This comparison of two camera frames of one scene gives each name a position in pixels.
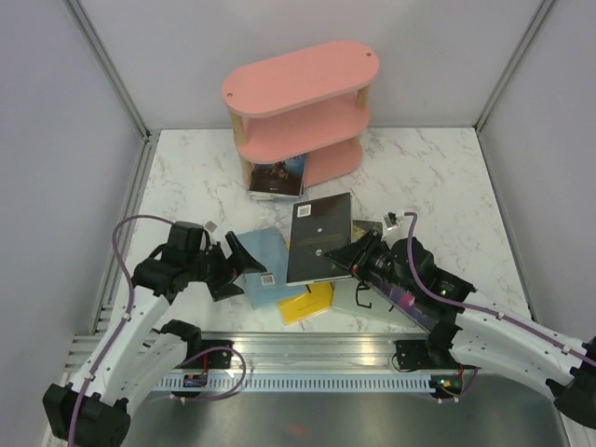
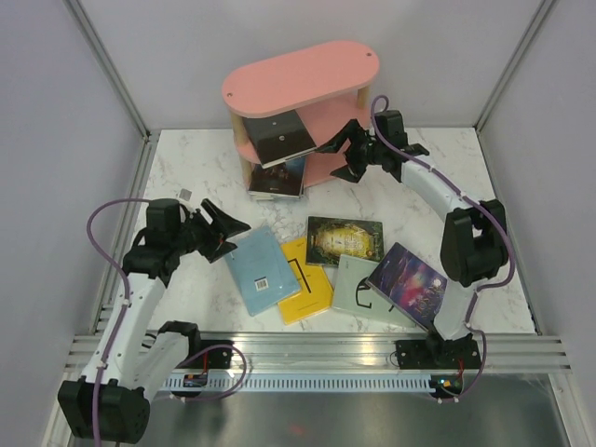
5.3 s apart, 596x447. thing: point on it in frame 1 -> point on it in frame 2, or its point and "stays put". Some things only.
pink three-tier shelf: (310, 105) stays put
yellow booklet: (318, 298) stays put
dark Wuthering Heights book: (281, 180) stays put
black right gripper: (349, 255) -> (354, 170)
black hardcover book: (318, 226) -> (277, 137)
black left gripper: (240, 262) -> (224, 227)
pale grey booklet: (352, 294) stays put
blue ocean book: (267, 196) stays put
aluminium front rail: (327, 352) stays put
